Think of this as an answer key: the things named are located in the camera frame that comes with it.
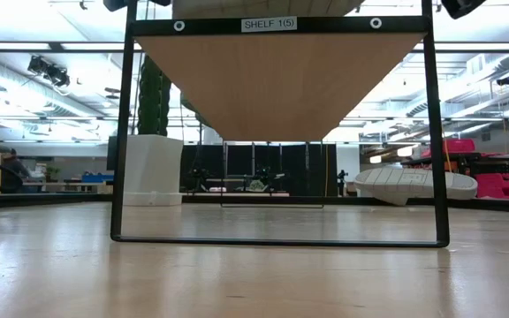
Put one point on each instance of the grey slide sandal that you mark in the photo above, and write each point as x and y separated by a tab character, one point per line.
396	183
259	9

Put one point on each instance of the wooden shelf black metal frame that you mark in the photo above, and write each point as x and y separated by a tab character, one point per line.
276	88

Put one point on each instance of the black ceiling device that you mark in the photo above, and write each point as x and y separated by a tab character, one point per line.
507	79

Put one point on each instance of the green cactus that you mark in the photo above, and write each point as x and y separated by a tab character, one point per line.
150	101

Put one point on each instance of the white square plant pot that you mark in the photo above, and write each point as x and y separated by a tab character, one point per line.
153	170

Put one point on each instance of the blue storage bins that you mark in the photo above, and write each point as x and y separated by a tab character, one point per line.
97	178

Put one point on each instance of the small green potted plant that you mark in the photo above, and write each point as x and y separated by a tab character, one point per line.
52	173

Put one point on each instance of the red black cart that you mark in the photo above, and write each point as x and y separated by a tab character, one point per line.
497	185

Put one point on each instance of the person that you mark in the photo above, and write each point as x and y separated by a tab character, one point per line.
15	172

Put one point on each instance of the background robot table station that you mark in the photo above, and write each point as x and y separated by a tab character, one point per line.
259	183

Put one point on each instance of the small black tripod device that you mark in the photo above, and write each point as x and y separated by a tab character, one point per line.
342	181

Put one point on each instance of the black curtain partition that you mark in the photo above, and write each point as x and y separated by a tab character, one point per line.
294	168

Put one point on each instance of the black metal rig frame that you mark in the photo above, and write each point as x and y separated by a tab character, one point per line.
38	201

